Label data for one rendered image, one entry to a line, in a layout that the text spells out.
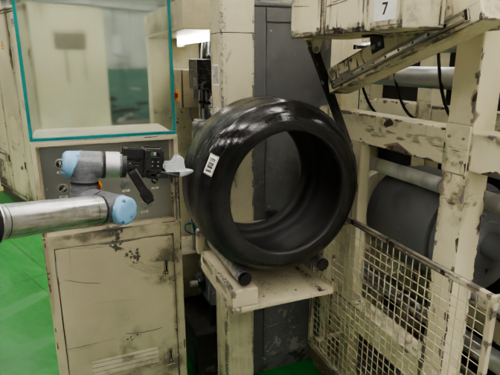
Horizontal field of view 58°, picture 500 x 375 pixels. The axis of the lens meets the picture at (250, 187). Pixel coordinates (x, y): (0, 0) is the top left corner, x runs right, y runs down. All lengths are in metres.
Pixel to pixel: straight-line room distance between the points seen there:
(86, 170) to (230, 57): 0.67
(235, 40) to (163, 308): 1.19
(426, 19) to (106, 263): 1.47
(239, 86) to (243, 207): 0.46
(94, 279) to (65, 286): 0.11
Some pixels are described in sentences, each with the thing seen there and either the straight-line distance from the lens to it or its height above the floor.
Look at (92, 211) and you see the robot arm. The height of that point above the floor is 1.21.
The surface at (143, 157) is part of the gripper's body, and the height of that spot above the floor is 1.30.
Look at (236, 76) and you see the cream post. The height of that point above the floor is 1.51.
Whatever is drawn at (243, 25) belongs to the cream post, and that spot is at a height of 1.68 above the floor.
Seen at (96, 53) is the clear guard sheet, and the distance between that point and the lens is 1.86.
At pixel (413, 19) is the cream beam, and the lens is 1.27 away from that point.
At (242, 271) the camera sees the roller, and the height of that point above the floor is 0.92.
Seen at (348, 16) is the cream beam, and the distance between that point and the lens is 1.43.
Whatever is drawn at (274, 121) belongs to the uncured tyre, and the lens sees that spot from 1.33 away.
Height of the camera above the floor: 1.56
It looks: 15 degrees down
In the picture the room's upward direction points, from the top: straight up
